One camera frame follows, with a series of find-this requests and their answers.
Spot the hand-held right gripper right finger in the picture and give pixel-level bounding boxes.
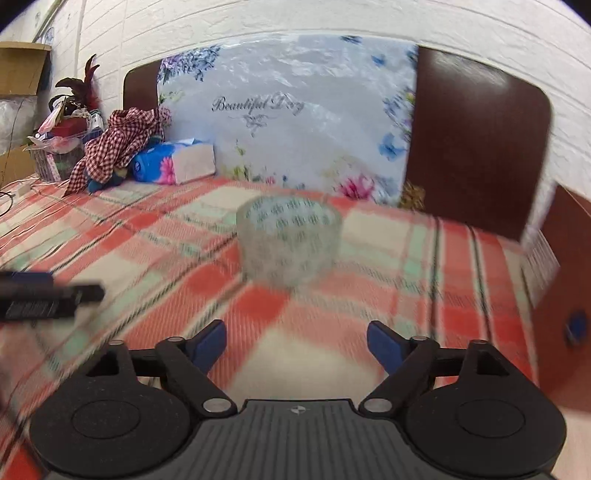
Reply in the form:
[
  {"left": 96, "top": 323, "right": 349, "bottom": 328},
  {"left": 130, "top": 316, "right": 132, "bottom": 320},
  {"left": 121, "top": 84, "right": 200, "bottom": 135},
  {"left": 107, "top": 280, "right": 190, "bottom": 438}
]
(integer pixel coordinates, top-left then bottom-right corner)
[{"left": 359, "top": 320, "right": 507, "bottom": 415}]

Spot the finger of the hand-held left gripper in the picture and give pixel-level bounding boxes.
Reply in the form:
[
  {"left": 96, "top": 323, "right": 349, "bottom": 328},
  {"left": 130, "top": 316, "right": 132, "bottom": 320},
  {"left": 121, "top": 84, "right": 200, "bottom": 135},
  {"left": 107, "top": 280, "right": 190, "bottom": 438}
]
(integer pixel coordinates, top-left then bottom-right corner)
[
  {"left": 0, "top": 271, "right": 55, "bottom": 289},
  {"left": 0, "top": 283, "right": 105, "bottom": 324}
]

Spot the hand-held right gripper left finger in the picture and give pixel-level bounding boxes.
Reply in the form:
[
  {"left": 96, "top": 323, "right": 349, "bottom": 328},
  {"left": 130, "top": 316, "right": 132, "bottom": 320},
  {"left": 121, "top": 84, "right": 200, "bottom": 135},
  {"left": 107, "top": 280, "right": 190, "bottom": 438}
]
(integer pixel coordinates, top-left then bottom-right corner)
[{"left": 85, "top": 319, "right": 238, "bottom": 415}]

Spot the clear tape roll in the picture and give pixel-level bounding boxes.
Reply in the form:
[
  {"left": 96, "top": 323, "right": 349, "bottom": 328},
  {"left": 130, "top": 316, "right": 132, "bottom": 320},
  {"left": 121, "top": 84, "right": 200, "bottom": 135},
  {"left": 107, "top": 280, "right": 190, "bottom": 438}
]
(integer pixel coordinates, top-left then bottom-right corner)
[{"left": 236, "top": 194, "right": 344, "bottom": 288}]

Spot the brown-rimmed storage box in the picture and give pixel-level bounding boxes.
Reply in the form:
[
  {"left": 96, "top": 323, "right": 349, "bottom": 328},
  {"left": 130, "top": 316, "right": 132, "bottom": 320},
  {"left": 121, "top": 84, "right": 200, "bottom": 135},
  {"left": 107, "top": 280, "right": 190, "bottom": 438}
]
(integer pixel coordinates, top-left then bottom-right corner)
[{"left": 519, "top": 184, "right": 591, "bottom": 416}]

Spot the red plaid blanket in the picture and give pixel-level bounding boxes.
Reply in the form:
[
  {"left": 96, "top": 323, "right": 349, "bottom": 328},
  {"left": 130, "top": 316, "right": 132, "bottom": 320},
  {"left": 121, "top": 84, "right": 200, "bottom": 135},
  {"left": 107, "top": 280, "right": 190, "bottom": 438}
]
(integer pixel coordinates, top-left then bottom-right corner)
[{"left": 0, "top": 174, "right": 562, "bottom": 480}]

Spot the basket of small items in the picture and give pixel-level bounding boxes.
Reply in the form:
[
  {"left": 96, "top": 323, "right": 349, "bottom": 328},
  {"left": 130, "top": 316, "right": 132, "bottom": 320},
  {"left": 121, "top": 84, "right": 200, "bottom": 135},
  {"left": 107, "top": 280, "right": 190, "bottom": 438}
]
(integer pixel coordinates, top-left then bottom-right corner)
[{"left": 27, "top": 114, "right": 105, "bottom": 182}]

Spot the clear plastic sheet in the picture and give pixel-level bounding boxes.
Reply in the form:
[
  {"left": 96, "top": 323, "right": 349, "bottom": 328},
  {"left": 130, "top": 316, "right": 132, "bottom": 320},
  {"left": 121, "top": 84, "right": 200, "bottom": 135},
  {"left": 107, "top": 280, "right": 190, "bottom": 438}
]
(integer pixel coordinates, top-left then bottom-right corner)
[{"left": 0, "top": 94, "right": 40, "bottom": 153}]

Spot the red checked cloth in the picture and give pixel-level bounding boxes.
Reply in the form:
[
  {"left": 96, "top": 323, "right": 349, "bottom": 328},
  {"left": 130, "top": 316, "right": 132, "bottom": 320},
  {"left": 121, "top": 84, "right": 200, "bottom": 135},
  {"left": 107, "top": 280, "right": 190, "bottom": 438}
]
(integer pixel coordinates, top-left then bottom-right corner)
[{"left": 63, "top": 106, "right": 173, "bottom": 196}]

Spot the blue floral tissue pack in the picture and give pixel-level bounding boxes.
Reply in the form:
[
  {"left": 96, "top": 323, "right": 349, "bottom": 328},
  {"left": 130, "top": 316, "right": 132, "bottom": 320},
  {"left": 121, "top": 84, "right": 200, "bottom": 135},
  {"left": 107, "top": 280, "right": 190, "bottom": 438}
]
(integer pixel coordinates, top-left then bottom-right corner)
[{"left": 131, "top": 138, "right": 217, "bottom": 186}]

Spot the dark red artificial plant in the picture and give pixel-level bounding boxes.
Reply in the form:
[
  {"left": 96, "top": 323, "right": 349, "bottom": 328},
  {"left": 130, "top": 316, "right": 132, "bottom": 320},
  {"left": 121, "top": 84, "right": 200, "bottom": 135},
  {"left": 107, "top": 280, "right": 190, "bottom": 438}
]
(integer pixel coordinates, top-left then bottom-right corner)
[{"left": 48, "top": 54, "right": 103, "bottom": 117}]

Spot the cardboard box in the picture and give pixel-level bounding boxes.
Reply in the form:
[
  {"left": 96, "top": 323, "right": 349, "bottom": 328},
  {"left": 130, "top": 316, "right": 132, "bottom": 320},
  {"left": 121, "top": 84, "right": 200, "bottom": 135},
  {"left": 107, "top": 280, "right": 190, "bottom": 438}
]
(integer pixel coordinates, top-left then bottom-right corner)
[{"left": 0, "top": 41, "right": 53, "bottom": 185}]

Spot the floral bedding plastic package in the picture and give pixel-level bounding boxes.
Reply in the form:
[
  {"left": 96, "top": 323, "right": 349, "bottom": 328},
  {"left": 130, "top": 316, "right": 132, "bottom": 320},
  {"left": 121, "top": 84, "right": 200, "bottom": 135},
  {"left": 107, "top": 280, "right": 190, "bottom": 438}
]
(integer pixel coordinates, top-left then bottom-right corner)
[{"left": 156, "top": 34, "right": 419, "bottom": 207}]

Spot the brown wooden headboard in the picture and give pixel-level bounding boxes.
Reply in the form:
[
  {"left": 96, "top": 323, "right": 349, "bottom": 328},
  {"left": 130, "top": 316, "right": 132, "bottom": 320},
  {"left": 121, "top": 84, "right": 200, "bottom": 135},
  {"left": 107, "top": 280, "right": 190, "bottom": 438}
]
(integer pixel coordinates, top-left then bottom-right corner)
[{"left": 123, "top": 45, "right": 554, "bottom": 241}]

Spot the white charger with cable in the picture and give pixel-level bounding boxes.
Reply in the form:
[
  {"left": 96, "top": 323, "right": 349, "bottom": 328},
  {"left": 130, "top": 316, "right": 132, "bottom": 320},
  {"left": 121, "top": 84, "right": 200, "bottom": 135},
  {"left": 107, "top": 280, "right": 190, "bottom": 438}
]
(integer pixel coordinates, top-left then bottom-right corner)
[{"left": 0, "top": 182, "right": 36, "bottom": 217}]

